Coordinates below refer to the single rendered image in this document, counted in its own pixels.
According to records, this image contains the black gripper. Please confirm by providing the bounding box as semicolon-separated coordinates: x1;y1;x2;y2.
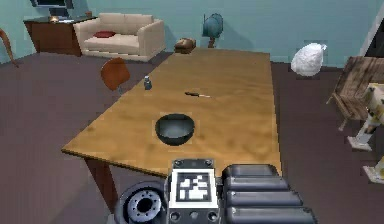
114;181;170;224

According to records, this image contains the dark grey bowl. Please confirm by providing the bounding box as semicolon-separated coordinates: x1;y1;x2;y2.
154;113;196;147

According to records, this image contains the wooden dining table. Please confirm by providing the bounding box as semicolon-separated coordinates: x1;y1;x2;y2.
61;47;283;214

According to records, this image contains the brown round chair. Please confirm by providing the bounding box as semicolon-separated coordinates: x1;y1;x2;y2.
100;57;131;95

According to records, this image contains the beige sofa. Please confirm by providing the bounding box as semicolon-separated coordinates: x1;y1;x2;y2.
73;12;167;63

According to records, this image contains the red cushion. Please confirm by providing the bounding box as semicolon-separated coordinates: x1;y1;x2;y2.
92;30;117;39

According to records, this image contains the dark brown sideboard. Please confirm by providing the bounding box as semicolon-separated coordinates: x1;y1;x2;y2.
23;15;98;57

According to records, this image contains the teal house plant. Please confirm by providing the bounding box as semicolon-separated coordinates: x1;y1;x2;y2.
201;13;224;49

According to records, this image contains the black television set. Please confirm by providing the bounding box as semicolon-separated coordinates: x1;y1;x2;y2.
29;0;75;17

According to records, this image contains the white garbage bag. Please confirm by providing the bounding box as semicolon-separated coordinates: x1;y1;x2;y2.
290;42;328;78

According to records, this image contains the white spotted statue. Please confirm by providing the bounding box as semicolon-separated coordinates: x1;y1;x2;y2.
347;82;384;185

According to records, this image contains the brown wooden chair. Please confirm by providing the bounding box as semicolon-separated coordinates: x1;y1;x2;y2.
326;55;384;132

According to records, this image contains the black handled knife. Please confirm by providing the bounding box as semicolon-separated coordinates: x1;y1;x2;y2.
184;91;212;99

